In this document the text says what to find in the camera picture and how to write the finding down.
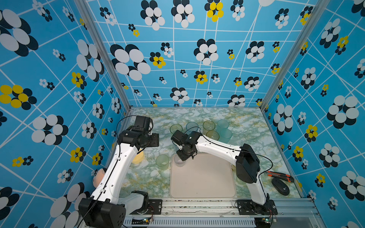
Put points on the tall green glass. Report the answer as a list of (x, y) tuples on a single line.
[(175, 127)]

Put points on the tall teal back glass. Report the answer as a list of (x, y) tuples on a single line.
[(222, 124)]

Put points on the tall blue-grey back glass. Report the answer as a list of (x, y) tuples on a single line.
[(192, 126)]

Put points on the aluminium front rail frame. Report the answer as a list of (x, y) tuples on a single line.
[(221, 213)]

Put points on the yellow round sponge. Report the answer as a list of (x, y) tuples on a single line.
[(138, 158)]

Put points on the tall amber front glass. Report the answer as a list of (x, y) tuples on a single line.
[(213, 135)]

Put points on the beige rectangular tray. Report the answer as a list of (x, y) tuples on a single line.
[(204, 177)]

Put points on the tall amber glass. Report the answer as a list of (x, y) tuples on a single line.
[(208, 126), (213, 135)]

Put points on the tall teal front glass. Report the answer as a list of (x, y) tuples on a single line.
[(225, 135)]

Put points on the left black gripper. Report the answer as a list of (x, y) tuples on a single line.
[(155, 141)]

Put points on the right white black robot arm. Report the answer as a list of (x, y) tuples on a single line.
[(242, 157)]

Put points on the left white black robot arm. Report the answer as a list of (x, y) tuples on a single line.
[(105, 208)]

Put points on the short clear glass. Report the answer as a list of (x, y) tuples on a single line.
[(178, 161)]

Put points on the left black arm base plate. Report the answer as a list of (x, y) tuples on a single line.
[(154, 207)]

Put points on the pink plush doll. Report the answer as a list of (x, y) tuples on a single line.
[(98, 176)]

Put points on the tall teal glass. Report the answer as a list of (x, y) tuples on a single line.
[(222, 124), (225, 135)]

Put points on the tall amber back glass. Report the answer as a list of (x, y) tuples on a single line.
[(208, 126)]

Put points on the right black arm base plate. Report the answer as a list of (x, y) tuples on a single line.
[(248, 207)]

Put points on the red black utility knife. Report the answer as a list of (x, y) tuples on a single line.
[(282, 176)]

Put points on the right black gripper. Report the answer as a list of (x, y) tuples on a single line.
[(183, 158)]

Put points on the short light green glass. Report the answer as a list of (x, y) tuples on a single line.
[(162, 161)]

